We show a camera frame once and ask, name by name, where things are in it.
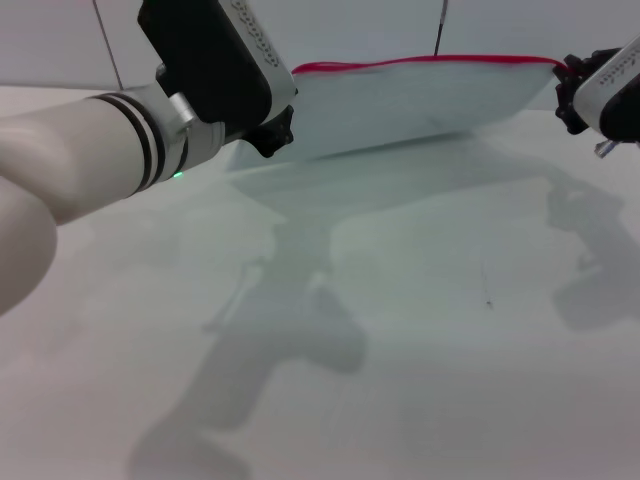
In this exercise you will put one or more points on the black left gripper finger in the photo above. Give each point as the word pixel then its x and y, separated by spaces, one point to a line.
pixel 272 135

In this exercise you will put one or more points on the translucent document bag red zipper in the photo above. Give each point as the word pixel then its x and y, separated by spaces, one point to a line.
pixel 400 110

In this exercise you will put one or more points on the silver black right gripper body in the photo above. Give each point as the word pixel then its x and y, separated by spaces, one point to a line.
pixel 617 95

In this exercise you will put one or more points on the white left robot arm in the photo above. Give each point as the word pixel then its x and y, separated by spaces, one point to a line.
pixel 75 140

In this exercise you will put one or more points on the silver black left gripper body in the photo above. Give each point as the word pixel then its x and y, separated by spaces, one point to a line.
pixel 215 60

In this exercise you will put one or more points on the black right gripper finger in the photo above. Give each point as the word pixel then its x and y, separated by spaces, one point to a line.
pixel 567 102
pixel 587 61

